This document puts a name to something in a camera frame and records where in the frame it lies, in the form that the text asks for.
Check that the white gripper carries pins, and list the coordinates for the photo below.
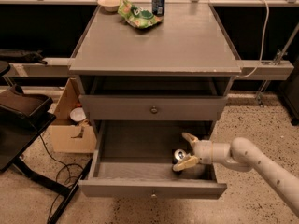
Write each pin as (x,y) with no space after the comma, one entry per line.
(204,152)

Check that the red bull can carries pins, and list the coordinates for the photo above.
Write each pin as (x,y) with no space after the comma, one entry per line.
(178,158)

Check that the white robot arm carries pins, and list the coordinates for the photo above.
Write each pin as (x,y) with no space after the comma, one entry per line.
(242,155)

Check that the brass upper drawer knob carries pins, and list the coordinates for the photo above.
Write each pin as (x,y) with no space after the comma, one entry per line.
(154,110)

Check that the brass drawer knob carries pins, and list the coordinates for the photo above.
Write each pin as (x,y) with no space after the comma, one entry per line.
(153,194)
(154,110)

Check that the open grey middle drawer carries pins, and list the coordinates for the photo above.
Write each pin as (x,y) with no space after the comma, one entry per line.
(133,158)

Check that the brass middle drawer knob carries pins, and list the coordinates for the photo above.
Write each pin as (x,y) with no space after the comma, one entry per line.
(153,194)

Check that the grey wooden drawer cabinet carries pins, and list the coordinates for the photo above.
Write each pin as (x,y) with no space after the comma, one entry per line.
(184,55)

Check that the closed grey upper drawer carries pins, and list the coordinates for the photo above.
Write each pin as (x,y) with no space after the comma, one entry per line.
(178,108)

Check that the blue soda can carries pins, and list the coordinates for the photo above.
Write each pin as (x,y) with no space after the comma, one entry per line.
(158,7)

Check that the white bowl in box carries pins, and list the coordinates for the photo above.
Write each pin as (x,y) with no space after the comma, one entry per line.
(77,114)

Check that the cardboard box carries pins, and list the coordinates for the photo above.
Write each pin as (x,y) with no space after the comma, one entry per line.
(67,135)

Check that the green chip bag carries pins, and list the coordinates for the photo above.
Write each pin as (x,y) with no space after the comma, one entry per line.
(137,17)

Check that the white bowl on cabinet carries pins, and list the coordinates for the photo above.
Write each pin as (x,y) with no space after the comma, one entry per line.
(109,5)

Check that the black side table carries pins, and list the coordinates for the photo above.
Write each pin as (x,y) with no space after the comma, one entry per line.
(24,117)

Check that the black object on ledge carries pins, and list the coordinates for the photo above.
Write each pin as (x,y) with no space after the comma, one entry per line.
(21,56)

